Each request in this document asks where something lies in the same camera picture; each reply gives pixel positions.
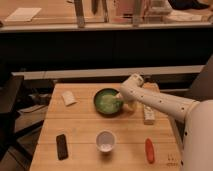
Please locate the black chair at left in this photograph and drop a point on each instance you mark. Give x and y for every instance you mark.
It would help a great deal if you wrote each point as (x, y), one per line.
(8, 98)

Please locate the white tube bottle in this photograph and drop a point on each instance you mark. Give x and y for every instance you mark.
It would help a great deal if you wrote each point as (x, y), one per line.
(149, 115)

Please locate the white cup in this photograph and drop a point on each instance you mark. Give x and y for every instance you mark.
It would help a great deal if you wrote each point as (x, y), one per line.
(105, 141)

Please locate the white folded cloth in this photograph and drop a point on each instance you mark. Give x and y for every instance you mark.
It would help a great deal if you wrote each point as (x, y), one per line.
(68, 98)

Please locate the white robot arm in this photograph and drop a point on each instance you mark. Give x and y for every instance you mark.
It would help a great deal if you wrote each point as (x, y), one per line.
(197, 154)

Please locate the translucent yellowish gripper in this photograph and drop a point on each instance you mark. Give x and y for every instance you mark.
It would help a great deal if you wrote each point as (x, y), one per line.
(131, 105)

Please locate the green ceramic bowl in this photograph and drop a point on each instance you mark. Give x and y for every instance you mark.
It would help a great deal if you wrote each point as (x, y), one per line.
(106, 103)

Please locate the white paper sheet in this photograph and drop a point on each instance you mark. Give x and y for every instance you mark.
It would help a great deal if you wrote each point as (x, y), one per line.
(23, 14)

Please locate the black remote control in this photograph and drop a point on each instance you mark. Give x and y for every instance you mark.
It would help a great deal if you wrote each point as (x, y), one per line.
(62, 150)

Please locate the orange carrot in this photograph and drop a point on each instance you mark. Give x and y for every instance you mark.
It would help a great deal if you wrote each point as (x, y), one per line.
(149, 149)

